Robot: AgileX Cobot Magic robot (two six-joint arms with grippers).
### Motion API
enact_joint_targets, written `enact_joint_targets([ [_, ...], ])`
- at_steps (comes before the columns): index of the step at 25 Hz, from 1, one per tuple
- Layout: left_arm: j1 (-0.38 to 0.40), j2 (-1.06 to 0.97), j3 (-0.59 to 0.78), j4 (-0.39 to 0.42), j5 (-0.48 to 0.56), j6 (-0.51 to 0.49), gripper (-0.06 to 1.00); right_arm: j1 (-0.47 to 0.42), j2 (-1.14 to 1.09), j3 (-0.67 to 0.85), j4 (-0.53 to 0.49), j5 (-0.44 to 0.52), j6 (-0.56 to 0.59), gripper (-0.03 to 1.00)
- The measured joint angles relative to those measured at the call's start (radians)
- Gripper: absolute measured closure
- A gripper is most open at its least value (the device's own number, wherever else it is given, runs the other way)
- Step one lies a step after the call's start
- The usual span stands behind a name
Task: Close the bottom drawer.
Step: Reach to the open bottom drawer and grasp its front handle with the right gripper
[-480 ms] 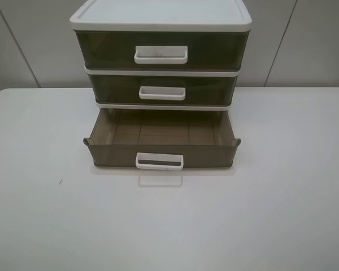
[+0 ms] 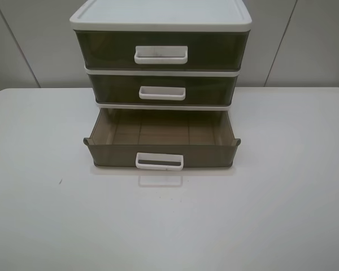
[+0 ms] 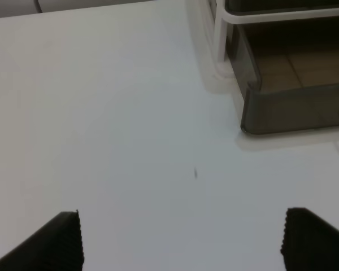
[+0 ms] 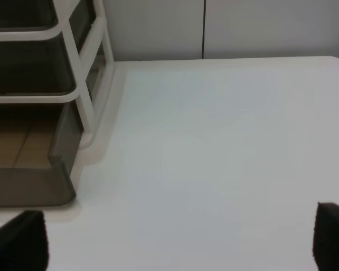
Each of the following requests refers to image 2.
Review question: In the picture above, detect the smoky drawer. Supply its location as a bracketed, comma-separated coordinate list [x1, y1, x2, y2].
[89, 75, 237, 106]
[83, 108, 241, 168]
[76, 30, 249, 71]

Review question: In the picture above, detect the white plastic drawer cabinet frame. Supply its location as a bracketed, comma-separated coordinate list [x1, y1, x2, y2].
[69, 1, 252, 111]

